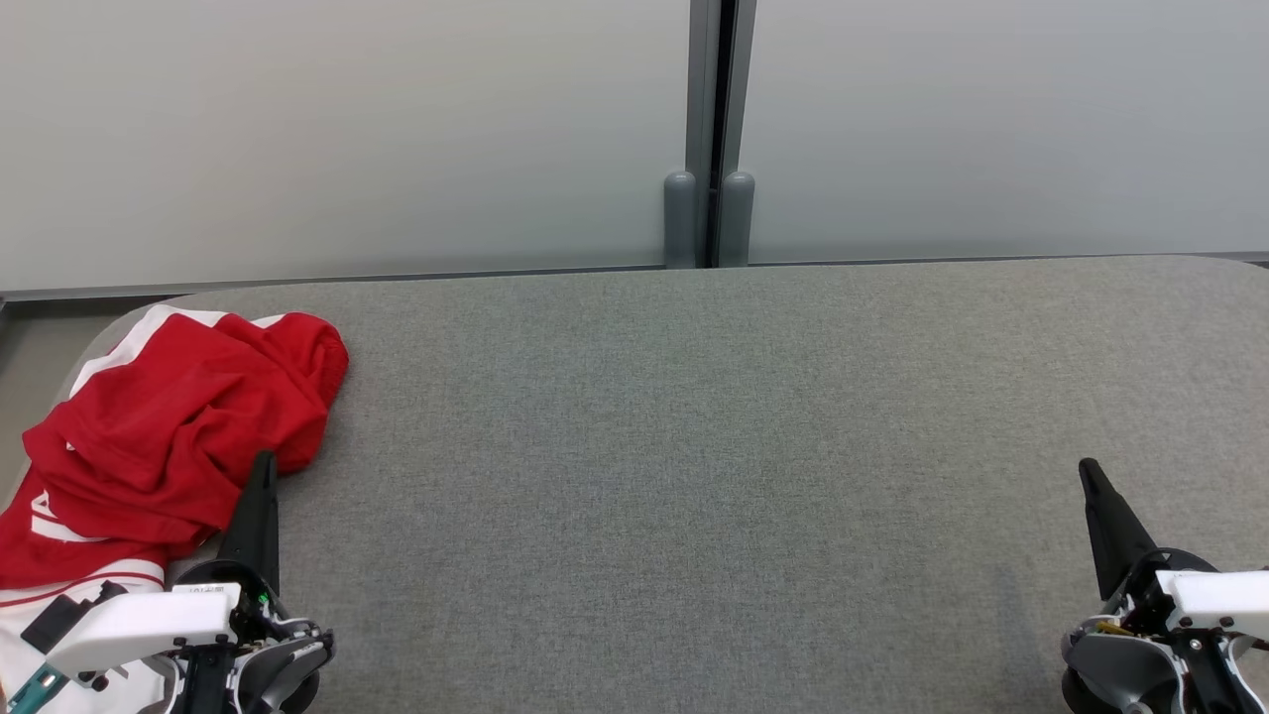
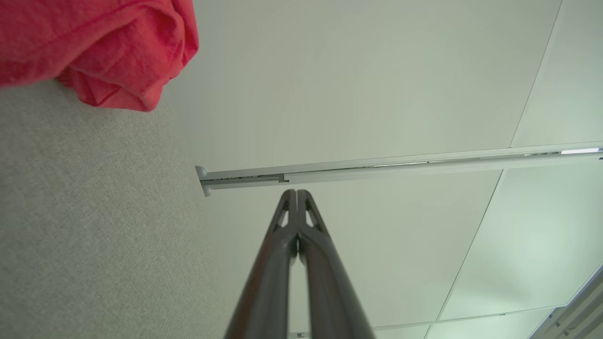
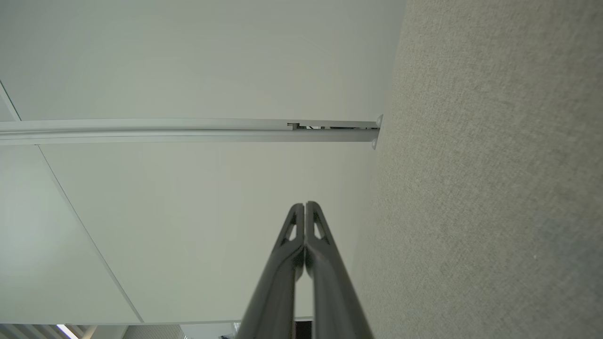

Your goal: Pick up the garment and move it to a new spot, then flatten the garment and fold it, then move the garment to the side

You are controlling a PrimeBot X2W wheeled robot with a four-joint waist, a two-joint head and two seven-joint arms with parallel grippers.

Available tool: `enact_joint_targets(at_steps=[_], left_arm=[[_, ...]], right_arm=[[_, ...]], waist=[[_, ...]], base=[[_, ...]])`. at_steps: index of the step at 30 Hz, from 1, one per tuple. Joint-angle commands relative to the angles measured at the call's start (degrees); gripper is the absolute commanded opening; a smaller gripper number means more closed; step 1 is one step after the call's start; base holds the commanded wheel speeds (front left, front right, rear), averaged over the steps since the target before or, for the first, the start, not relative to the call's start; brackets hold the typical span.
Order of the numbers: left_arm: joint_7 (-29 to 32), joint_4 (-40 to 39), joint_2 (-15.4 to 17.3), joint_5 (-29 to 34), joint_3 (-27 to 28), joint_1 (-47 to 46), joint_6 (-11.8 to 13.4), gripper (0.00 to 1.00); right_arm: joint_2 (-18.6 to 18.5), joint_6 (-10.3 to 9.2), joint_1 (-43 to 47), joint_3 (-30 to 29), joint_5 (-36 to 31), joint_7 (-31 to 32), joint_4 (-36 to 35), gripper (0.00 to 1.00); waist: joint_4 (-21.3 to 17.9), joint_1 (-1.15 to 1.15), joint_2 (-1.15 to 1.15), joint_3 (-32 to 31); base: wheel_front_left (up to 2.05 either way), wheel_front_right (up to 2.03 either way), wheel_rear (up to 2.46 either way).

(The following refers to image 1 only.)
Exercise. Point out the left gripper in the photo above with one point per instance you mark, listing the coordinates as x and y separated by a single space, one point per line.
288 659

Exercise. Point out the grey rounded post cap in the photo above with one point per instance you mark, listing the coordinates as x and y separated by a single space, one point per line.
680 218
738 218

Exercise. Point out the grey partition frame post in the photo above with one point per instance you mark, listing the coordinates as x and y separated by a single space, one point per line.
702 89

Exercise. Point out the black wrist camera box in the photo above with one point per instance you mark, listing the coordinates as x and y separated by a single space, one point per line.
59 617

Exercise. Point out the grey partition base rail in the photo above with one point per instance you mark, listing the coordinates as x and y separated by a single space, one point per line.
297 281
991 258

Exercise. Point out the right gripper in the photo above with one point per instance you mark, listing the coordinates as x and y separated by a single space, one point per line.
1120 664

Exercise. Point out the grey fabric upholstered bench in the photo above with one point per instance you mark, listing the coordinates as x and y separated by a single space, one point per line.
694 446

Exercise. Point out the red shorts with white stripes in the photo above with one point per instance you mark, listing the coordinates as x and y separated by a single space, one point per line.
198 416

